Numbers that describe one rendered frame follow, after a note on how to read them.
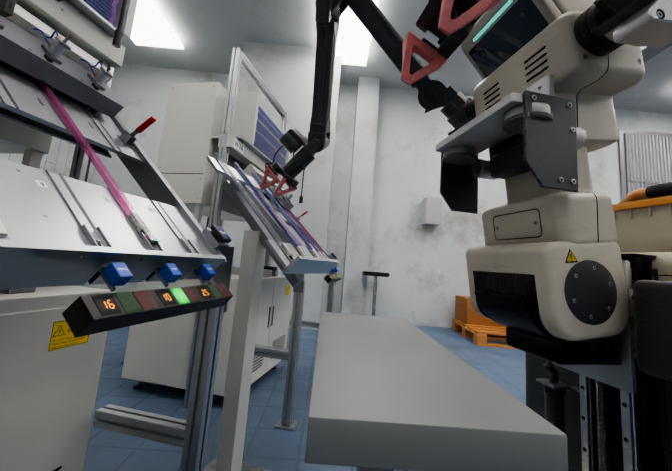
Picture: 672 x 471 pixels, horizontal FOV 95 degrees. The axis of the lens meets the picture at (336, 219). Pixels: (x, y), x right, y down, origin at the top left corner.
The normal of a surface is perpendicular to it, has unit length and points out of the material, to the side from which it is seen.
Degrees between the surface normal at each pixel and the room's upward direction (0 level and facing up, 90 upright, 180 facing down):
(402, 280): 90
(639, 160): 90
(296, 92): 90
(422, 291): 90
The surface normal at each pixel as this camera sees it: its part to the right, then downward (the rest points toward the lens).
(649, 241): -0.98, -0.07
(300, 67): 0.03, -0.14
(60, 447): 0.98, 0.05
